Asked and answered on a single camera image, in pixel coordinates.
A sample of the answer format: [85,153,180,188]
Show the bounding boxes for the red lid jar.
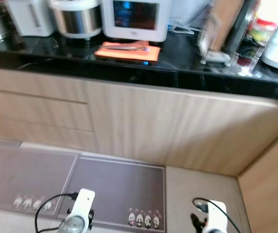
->
[248,18,278,46]

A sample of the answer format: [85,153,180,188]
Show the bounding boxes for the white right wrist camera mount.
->
[203,200,228,232]

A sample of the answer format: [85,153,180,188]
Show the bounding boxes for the orange cloth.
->
[94,41,162,63]

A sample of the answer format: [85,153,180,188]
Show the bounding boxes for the silver cutting board rack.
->
[198,14,233,66]

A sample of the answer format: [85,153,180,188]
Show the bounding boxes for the wooden cutting board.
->
[208,0,245,52]

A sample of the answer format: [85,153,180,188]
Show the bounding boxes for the white appliance with dark screen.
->
[102,0,173,42]

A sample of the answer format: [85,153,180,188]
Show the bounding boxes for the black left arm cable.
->
[35,192,79,233]

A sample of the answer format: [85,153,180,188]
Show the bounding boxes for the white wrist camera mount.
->
[70,188,96,225]
[203,200,228,232]

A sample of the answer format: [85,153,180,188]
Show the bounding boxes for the white toaster appliance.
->
[4,0,57,37]

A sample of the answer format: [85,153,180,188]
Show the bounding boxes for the light wood drawer front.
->
[0,116,99,152]
[0,89,94,132]
[0,67,88,103]

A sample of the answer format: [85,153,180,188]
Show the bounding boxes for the wood sink cabinet panel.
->
[237,124,278,233]

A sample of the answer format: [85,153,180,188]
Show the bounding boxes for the dark upright board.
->
[229,0,261,55]

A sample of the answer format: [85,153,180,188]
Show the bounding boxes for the steel rice cooker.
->
[48,0,104,39]

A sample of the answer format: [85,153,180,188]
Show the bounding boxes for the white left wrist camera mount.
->
[70,188,96,225]

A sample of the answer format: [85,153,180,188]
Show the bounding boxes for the grey panda floor mat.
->
[0,142,79,214]
[56,155,167,233]

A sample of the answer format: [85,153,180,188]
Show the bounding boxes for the clear plastic container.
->
[235,45,263,77]

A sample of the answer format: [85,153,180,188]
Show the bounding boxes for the metal tongs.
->
[106,43,150,52]

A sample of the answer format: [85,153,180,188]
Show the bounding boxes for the wood cabinet door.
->
[84,79,278,177]

